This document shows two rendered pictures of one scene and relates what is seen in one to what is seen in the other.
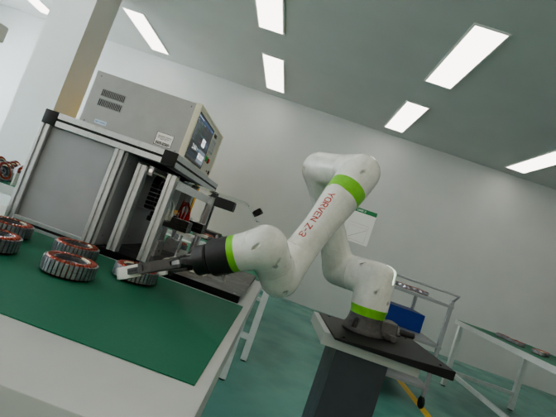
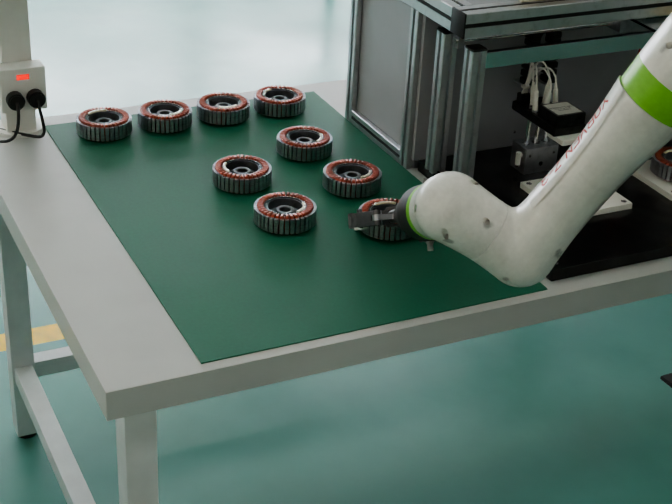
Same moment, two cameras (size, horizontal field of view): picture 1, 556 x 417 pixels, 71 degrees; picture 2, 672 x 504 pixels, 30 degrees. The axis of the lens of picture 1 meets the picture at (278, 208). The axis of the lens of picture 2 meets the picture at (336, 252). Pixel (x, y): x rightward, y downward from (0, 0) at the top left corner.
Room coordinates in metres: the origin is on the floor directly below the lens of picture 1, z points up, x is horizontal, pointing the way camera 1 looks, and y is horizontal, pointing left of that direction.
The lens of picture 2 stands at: (-0.04, -1.40, 1.78)
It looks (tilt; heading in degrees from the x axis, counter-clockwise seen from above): 29 degrees down; 61
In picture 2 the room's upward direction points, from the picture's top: 3 degrees clockwise
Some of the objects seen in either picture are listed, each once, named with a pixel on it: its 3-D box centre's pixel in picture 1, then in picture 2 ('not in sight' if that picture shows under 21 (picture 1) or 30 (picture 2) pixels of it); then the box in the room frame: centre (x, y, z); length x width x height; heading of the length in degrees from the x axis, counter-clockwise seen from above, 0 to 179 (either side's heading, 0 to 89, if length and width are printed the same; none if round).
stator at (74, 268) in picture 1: (69, 266); (285, 212); (0.86, 0.39, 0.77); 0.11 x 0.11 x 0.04
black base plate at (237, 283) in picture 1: (191, 266); (621, 190); (1.51, 0.24, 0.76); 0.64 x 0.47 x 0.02; 177
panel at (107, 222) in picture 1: (148, 206); (562, 69); (1.52, 0.48, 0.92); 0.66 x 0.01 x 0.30; 177
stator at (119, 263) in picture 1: (136, 272); (389, 219); (1.02, 0.29, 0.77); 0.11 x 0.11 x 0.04
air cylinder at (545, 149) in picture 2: (153, 246); (534, 154); (1.39, 0.38, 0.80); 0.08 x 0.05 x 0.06; 177
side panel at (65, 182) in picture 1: (65, 185); (385, 68); (1.20, 0.64, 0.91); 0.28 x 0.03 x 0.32; 87
